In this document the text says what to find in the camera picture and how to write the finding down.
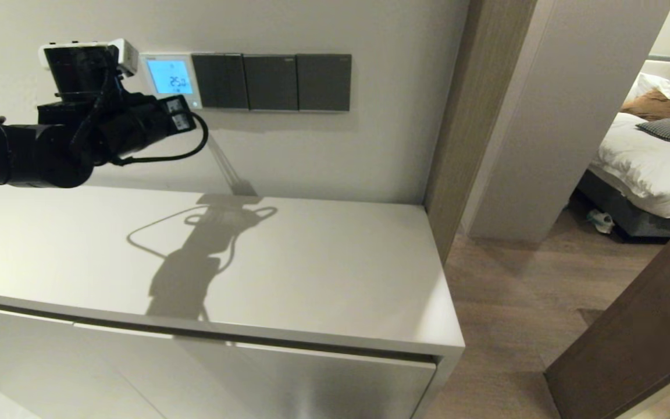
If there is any white wall thermostat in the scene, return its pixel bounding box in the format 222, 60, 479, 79
139, 53, 203, 110

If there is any white cabinet body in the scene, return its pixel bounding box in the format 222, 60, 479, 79
0, 182, 466, 419

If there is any narrow white cabinet door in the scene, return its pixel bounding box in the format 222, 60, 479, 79
0, 303, 167, 419

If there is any wide white cabinet door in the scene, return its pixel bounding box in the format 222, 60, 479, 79
72, 322, 437, 419

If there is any white shoe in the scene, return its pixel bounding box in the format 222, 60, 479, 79
587, 209, 616, 235

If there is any dark grey bed base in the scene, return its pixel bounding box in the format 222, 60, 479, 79
576, 172, 670, 239

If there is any white bed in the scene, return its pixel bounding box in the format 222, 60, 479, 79
588, 112, 670, 222

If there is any brown cushion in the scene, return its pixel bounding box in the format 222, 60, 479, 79
620, 88, 670, 123

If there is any white pillow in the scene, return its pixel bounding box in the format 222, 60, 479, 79
626, 73, 670, 104

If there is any dark brown wooden door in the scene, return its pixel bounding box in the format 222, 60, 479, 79
544, 198, 670, 419

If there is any black looped cable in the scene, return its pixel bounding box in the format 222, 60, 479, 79
108, 111, 210, 166

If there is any dark grey triple rocker switch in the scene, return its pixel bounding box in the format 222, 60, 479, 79
191, 54, 250, 111

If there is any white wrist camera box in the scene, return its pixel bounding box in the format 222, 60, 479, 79
107, 38, 139, 76

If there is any dark grey single rocker switch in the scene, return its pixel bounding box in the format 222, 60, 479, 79
243, 55, 300, 112
297, 54, 352, 112

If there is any wooden door frame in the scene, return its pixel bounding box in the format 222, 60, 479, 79
423, 0, 536, 265

